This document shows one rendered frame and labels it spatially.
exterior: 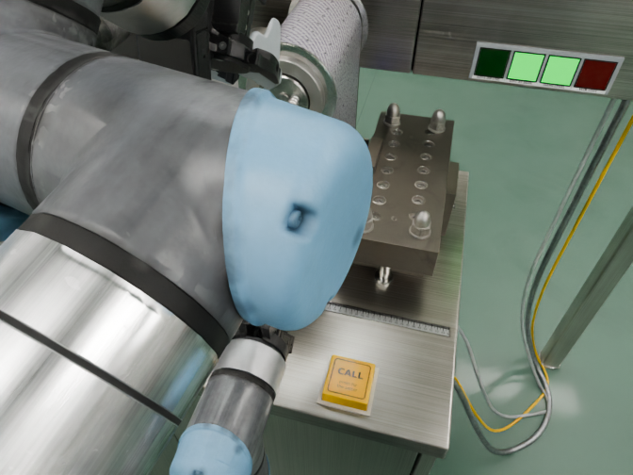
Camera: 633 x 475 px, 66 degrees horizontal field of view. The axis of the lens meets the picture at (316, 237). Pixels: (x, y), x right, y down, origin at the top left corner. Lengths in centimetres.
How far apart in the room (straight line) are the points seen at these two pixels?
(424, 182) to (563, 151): 219
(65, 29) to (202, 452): 38
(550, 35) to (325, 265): 88
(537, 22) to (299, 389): 74
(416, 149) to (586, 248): 160
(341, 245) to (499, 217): 234
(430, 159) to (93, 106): 86
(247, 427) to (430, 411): 36
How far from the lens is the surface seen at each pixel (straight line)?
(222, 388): 53
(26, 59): 21
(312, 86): 70
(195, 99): 16
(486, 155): 287
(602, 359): 214
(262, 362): 54
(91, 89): 18
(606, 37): 103
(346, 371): 78
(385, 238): 81
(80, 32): 25
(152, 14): 32
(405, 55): 102
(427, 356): 84
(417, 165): 97
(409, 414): 79
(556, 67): 103
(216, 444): 50
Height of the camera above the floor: 161
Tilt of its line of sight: 46 degrees down
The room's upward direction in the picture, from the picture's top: straight up
